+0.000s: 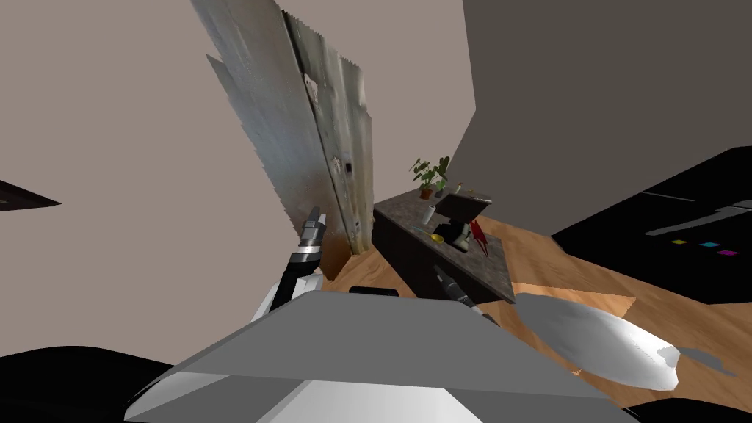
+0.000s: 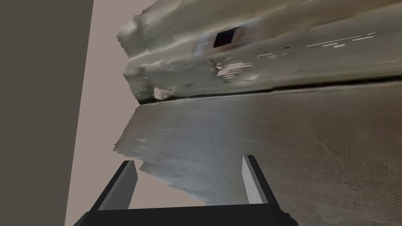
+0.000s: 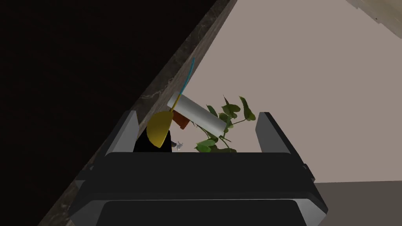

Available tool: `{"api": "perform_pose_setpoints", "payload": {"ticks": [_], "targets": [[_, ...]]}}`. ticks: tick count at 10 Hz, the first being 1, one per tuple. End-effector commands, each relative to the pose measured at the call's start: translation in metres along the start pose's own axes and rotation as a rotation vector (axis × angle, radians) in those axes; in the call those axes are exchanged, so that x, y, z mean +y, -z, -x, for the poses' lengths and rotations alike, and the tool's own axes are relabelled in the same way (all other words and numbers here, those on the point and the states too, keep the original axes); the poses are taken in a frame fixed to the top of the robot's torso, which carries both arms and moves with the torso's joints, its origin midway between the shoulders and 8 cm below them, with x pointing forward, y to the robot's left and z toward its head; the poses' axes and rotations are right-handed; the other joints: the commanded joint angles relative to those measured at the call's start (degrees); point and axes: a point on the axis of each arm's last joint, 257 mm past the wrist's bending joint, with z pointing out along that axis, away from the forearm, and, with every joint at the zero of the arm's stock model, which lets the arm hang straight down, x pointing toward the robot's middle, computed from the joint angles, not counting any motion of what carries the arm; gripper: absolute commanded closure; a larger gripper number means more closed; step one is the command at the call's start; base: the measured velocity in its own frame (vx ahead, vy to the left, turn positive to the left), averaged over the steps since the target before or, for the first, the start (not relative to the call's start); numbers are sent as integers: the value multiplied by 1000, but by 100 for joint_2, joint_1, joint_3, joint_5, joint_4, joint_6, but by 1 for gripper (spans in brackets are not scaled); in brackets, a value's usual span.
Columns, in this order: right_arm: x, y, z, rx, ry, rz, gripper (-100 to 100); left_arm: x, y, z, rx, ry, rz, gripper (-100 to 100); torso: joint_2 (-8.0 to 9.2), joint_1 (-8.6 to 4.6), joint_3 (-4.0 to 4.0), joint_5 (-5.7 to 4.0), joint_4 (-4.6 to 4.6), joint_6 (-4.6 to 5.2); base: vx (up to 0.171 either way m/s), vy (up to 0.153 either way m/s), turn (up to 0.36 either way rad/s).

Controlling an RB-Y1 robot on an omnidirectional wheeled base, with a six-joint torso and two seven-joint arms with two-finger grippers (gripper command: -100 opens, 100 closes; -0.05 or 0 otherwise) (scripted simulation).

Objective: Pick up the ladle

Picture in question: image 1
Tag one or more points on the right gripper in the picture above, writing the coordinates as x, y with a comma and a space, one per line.
449, 284

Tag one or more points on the grey weathered metal door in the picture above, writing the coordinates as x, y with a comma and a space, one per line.
282, 135

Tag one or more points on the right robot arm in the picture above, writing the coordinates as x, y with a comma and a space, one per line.
587, 341

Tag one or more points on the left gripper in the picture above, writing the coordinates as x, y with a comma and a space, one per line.
312, 231

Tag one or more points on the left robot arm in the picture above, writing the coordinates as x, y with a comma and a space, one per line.
292, 277

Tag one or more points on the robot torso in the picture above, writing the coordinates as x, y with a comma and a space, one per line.
376, 352

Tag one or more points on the black refrigerator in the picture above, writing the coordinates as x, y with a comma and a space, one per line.
664, 264

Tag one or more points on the dark counter with stone top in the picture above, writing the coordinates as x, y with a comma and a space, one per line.
423, 258

